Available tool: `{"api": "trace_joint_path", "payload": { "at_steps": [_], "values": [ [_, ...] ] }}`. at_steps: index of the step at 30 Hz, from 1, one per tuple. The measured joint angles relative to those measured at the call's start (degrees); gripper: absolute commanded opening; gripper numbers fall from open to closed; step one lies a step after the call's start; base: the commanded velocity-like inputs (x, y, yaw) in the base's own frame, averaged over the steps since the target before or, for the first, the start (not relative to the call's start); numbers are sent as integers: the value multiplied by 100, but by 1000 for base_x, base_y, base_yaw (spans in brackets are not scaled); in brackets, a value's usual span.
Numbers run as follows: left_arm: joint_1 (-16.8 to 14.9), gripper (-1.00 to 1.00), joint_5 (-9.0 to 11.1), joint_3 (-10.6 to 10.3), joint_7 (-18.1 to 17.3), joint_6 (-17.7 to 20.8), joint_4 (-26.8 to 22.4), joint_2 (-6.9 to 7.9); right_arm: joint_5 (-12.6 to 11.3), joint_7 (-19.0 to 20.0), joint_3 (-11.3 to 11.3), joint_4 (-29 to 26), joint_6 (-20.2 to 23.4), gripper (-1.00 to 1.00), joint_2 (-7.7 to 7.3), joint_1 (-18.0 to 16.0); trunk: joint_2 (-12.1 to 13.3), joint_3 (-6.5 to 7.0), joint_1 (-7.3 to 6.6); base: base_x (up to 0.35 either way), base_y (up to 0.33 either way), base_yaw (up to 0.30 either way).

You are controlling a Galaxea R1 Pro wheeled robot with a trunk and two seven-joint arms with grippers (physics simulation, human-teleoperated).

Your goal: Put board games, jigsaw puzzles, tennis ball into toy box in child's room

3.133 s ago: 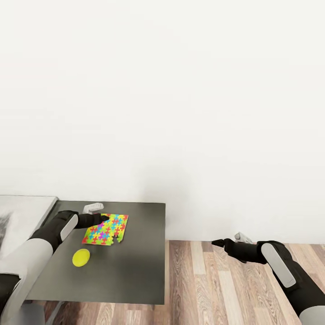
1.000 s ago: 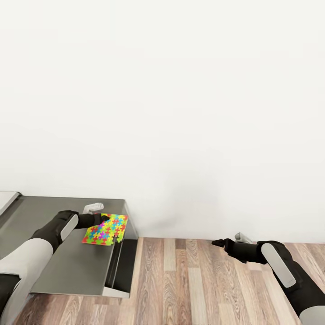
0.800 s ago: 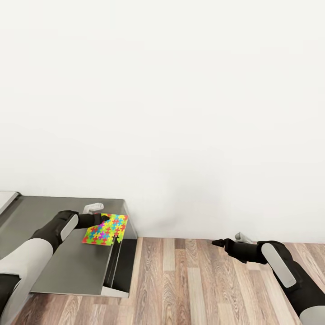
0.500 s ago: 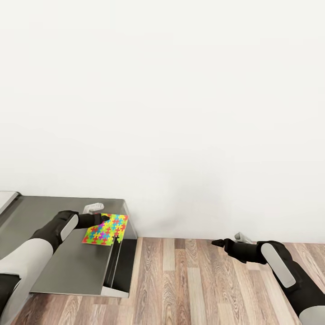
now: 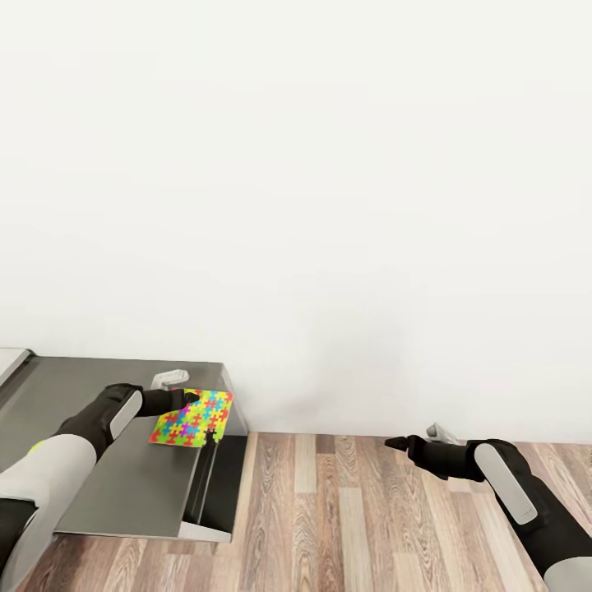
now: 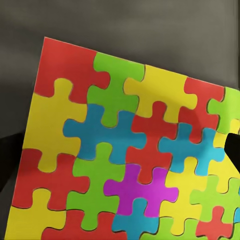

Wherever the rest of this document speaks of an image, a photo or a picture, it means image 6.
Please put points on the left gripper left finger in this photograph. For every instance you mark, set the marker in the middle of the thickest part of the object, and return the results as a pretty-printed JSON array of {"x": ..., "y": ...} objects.
[{"x": 10, "y": 156}]

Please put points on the desk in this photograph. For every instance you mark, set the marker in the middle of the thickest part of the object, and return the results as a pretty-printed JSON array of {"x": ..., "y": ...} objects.
[{"x": 196, "y": 38}]

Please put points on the jigsaw puzzle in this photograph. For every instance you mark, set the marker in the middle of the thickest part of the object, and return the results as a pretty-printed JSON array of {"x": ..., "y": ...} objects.
[{"x": 119, "y": 150}]

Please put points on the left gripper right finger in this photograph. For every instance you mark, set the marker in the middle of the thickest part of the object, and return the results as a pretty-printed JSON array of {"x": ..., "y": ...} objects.
[{"x": 232, "y": 149}]

